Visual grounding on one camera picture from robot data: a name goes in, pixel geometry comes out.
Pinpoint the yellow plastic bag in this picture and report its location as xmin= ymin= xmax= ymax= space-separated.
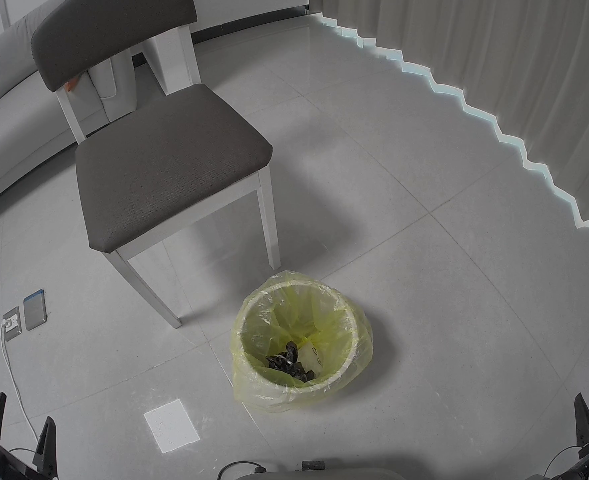
xmin=230 ymin=269 xmax=375 ymax=414

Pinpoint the black plastic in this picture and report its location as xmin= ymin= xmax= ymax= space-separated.
xmin=266 ymin=340 xmax=316 ymax=382

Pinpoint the white paper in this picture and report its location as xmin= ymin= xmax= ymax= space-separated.
xmin=294 ymin=347 xmax=326 ymax=376

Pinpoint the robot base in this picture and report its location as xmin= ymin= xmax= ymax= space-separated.
xmin=235 ymin=459 xmax=392 ymax=480

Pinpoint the white trash bin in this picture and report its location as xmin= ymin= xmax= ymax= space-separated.
xmin=235 ymin=288 xmax=367 ymax=394

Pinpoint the light grey sofa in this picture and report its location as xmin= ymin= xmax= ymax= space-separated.
xmin=0 ymin=0 xmax=140 ymax=219

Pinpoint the grey white chair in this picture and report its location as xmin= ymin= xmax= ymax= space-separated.
xmin=30 ymin=0 xmax=281 ymax=330

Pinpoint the light grey cushion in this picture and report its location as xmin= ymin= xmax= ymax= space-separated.
xmin=0 ymin=0 xmax=79 ymax=108

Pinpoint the white curtain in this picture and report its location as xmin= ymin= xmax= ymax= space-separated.
xmin=308 ymin=0 xmax=589 ymax=251

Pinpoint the black cable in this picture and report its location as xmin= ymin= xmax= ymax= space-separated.
xmin=544 ymin=445 xmax=582 ymax=480
xmin=217 ymin=460 xmax=268 ymax=480

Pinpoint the white cable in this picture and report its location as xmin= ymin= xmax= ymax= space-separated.
xmin=0 ymin=318 xmax=43 ymax=444

